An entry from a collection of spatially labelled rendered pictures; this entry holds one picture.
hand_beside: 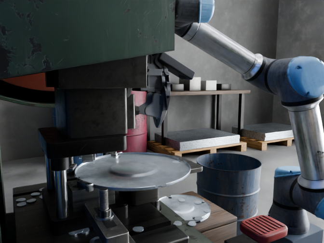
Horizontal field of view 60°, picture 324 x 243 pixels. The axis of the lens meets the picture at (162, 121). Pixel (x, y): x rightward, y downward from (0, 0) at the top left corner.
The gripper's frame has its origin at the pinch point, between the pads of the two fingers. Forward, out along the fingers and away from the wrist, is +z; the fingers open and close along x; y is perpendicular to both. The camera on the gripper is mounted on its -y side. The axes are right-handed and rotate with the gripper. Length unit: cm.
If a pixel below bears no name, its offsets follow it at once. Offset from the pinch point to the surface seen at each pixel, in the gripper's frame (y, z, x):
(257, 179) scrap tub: -96, 49, -53
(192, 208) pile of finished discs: -42, 52, -44
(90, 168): 17.6, 11.4, -5.0
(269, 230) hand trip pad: -1.8, 13.6, 35.0
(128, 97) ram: 11.1, -7.3, 5.5
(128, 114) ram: 11.0, -3.5, 5.0
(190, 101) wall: -235, 25, -330
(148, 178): 7.6, 11.3, 8.5
